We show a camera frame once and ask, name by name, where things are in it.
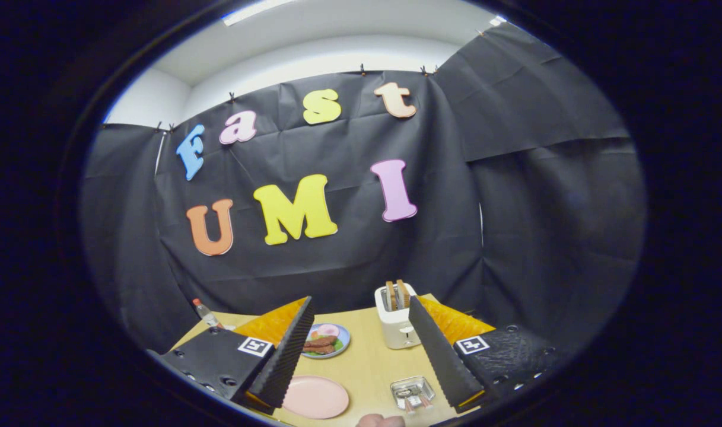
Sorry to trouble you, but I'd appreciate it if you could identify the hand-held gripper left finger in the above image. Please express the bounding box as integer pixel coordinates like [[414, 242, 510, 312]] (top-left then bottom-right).
[[156, 295, 316, 416]]

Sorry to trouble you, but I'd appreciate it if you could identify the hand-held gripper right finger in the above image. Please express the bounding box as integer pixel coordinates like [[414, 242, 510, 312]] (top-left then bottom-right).
[[408, 295, 560, 415]]

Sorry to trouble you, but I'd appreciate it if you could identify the pink plate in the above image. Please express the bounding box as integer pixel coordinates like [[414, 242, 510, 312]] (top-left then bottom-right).
[[282, 375, 350, 420]]

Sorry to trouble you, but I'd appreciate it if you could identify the white toaster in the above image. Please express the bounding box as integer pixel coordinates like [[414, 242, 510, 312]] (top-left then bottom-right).
[[375, 283, 424, 350]]

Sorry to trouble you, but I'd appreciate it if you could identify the blue plate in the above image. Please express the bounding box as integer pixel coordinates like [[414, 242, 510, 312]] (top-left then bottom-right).
[[302, 323, 351, 360]]

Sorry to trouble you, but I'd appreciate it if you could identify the clear water bottle red label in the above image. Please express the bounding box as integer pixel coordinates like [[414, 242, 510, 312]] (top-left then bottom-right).
[[193, 298, 222, 329]]

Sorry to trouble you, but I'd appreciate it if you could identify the long ceiling light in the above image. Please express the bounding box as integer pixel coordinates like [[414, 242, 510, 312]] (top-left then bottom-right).
[[221, 0, 299, 27]]

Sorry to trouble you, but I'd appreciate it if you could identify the metal wire cutlery rack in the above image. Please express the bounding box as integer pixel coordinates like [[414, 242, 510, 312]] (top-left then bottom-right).
[[390, 376, 436, 413]]

